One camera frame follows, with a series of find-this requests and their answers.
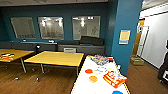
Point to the white sheet on sofa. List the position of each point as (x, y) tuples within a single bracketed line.
[(70, 50)]

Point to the interior glass window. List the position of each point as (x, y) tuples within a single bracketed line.
[(86, 27), (23, 27), (51, 27)]

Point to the colourful snack bag pile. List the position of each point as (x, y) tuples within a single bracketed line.
[(100, 60)]

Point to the red flat disc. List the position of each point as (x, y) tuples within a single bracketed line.
[(88, 71)]

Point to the white bowl with blue rim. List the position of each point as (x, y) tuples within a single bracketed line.
[(101, 69)]

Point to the long yellow wooden table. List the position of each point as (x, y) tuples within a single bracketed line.
[(56, 58), (21, 53)]

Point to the small white sill item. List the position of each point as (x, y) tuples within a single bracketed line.
[(51, 41)]

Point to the small yellow bowl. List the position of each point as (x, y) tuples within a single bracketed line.
[(110, 69)]

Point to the white table with dishes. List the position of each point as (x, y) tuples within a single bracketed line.
[(83, 86)]

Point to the yellow pillar sign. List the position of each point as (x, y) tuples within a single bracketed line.
[(124, 36)]

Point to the brown wooden door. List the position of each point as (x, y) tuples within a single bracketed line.
[(136, 36)]

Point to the cardboard box on floor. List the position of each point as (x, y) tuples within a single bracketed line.
[(136, 60)]

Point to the white double door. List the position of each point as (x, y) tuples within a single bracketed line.
[(144, 41)]

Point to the small colourful table items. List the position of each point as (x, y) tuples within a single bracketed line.
[(6, 56)]

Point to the grey wall sofa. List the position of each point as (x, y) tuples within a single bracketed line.
[(91, 41)]

